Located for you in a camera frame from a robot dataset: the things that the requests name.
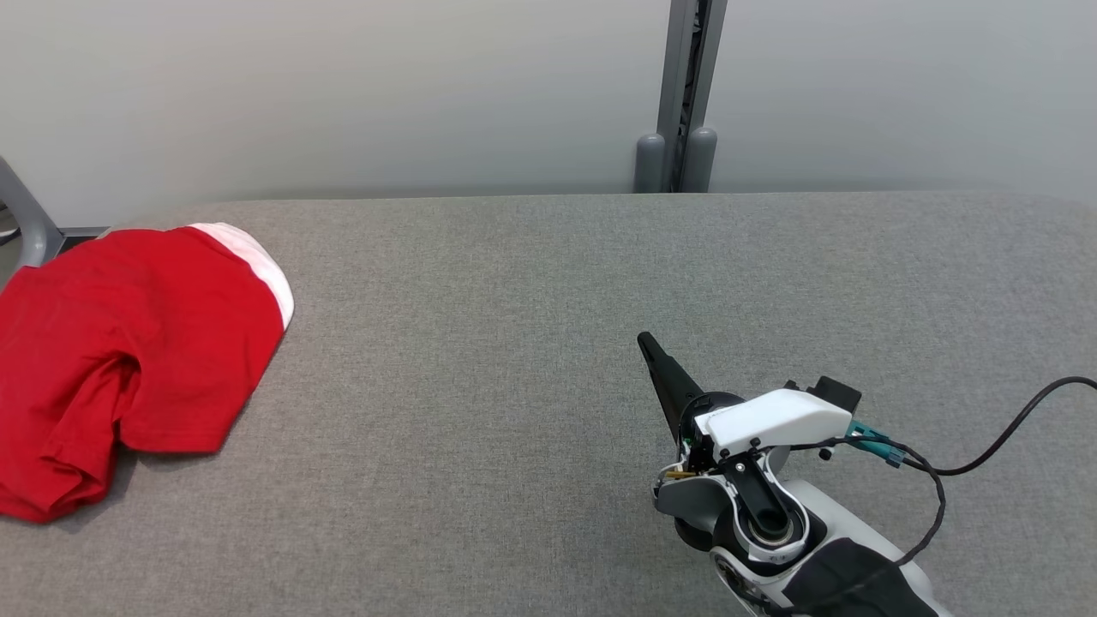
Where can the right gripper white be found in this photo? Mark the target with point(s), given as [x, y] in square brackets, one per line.
[771, 418]

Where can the red shorts with white hem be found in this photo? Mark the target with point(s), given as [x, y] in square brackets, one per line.
[171, 343]

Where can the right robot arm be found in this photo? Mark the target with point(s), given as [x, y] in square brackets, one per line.
[823, 531]

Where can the grey partition leg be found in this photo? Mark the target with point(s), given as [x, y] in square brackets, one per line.
[21, 214]

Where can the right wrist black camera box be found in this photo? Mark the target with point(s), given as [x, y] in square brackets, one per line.
[836, 392]

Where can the grey partition post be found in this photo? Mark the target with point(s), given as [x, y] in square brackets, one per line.
[677, 86]

